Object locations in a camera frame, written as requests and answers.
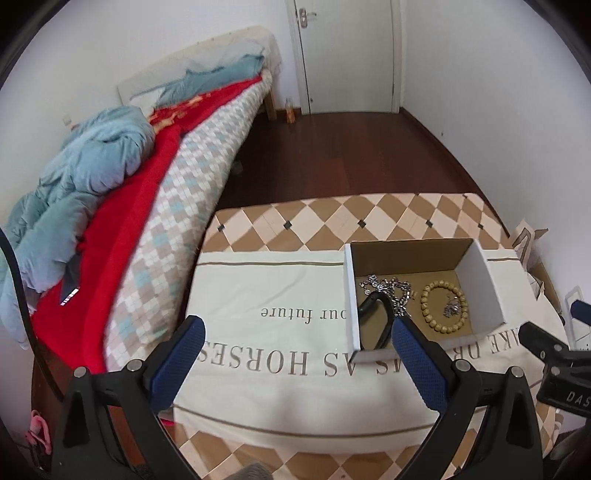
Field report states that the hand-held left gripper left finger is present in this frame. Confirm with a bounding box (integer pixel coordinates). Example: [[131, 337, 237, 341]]
[[51, 315, 207, 480]]

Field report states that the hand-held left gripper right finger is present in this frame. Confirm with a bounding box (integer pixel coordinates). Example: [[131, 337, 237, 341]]
[[391, 318, 544, 480]]

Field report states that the wooden bead bracelet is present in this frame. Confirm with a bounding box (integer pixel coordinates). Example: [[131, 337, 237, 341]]
[[420, 281, 471, 332]]

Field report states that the thick silver chain bracelet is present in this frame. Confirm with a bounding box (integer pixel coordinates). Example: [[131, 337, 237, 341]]
[[376, 276, 414, 319]]

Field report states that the black smart band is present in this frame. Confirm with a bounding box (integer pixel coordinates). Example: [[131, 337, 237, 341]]
[[357, 292, 399, 352]]

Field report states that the white cardboard box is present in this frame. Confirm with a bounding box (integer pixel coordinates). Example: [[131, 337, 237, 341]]
[[343, 237, 508, 366]]

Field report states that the white power strip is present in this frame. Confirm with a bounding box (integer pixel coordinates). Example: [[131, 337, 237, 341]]
[[564, 285, 591, 352]]

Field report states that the brown cardboard piece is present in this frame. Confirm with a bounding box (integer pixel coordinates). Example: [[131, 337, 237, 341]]
[[525, 257, 563, 302]]

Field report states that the brown checkered tablecloth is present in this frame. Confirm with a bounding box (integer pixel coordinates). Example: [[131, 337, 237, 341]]
[[173, 192, 568, 480]]

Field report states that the red blanket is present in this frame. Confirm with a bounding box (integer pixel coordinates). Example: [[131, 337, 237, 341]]
[[29, 76, 265, 376]]

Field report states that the pink plastic item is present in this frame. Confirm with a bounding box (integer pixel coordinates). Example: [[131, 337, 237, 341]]
[[27, 410, 52, 459]]

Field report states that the beige checkered quilt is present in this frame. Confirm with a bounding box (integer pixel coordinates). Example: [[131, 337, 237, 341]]
[[105, 69, 274, 371]]

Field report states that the light blue quilt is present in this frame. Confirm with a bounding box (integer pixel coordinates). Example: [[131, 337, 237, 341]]
[[0, 106, 156, 352]]

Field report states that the wooden bed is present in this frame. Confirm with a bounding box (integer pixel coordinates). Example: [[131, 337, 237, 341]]
[[32, 25, 283, 462]]

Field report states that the blue grey blanket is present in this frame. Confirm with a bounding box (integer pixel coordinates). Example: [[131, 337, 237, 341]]
[[154, 54, 267, 110]]

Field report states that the white door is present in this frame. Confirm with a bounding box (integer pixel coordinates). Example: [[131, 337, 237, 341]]
[[285, 0, 406, 116]]

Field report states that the black cable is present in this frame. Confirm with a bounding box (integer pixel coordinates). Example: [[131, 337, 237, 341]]
[[0, 228, 34, 320]]

